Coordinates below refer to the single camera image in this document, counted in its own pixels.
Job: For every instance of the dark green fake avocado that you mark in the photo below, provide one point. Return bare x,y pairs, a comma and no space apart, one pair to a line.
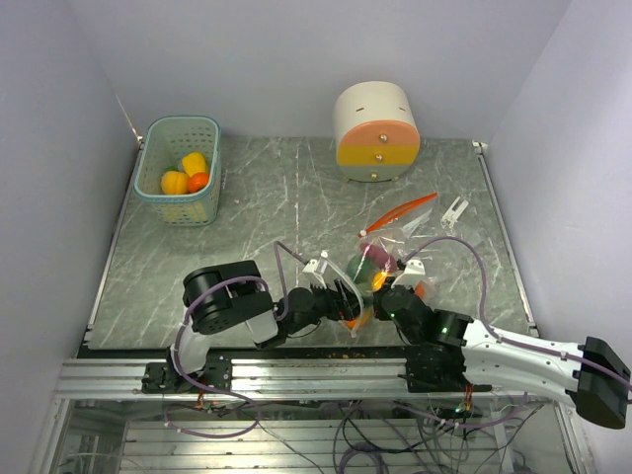
362,271

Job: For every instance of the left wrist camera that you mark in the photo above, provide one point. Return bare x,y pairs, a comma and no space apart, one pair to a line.
315,270

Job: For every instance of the small white plastic clip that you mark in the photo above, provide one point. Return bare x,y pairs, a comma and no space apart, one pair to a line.
453,213

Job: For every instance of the clear red-zip bag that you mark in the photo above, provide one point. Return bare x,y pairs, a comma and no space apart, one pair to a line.
412,223

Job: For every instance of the orange green fake mango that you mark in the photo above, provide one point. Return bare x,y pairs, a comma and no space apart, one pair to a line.
359,321

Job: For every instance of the yellow fake bell pepper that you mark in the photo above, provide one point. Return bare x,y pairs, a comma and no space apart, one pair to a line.
194,163

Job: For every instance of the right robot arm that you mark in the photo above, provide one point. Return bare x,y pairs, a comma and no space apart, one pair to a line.
590,377

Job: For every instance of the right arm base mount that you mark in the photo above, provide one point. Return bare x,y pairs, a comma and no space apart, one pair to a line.
431,368

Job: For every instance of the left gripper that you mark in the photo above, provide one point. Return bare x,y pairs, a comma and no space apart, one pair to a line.
344,302

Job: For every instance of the round mini drawer cabinet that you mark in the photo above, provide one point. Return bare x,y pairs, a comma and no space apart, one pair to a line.
377,139

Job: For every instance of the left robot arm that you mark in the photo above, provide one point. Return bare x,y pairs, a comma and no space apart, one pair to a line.
222,297

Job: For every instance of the polka dot zip bag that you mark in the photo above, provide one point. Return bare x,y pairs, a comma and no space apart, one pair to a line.
358,301

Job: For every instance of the teal plastic basket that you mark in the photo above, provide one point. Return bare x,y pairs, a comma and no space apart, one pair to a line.
168,140

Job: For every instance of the peach coloured fake fruit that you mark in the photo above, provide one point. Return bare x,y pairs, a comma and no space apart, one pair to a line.
174,183

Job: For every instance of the yellow orange fake mango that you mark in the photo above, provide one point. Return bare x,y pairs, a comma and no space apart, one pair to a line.
379,279

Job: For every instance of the purple fake fruit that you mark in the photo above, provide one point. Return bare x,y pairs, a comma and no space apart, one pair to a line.
379,257

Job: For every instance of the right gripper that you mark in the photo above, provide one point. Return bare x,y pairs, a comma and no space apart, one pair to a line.
379,312

